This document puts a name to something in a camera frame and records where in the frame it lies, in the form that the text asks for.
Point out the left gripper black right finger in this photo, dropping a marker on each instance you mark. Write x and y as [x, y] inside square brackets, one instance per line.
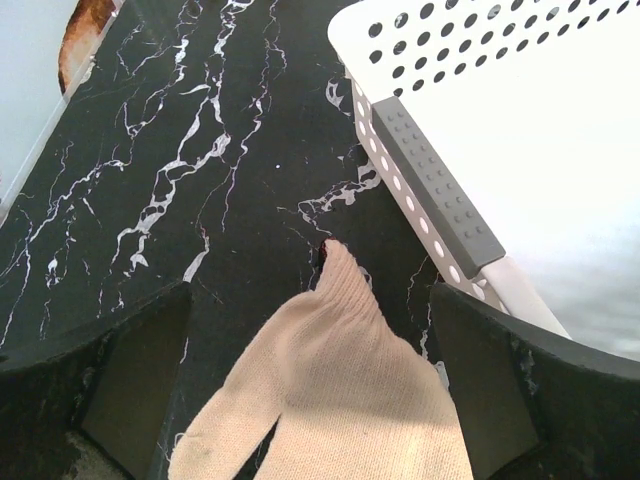
[533, 404]

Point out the beige knit glove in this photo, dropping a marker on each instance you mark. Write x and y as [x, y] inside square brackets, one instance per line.
[335, 392]

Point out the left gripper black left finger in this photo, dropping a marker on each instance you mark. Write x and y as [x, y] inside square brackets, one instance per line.
[90, 403]

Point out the white perforated storage basket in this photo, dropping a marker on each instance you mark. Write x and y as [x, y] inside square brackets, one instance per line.
[508, 134]

